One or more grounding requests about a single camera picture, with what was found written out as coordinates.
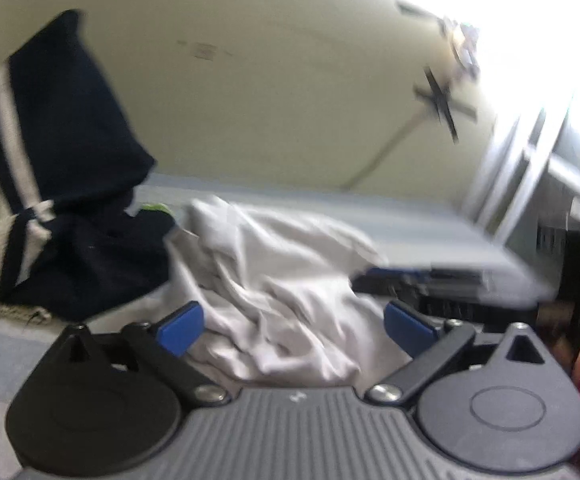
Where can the navy garment with white stripes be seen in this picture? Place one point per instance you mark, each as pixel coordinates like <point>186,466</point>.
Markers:
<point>70,170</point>

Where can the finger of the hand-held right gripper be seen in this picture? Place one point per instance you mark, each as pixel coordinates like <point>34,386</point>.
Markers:
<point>389,282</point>

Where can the light blue bedsheet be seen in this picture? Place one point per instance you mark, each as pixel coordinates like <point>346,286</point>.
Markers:
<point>409,225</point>

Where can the dark cabinet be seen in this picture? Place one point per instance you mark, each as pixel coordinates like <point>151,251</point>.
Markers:
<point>577,240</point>

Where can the white metal window frame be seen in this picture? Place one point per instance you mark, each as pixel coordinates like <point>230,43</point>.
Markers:
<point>514,175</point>

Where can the ceiling fan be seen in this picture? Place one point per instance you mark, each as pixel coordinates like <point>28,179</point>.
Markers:
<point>442,102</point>

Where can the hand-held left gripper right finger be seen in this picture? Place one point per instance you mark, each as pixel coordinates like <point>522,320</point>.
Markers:
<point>408,329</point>

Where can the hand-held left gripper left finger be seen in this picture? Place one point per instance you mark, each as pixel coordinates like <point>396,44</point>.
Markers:
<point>180,329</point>

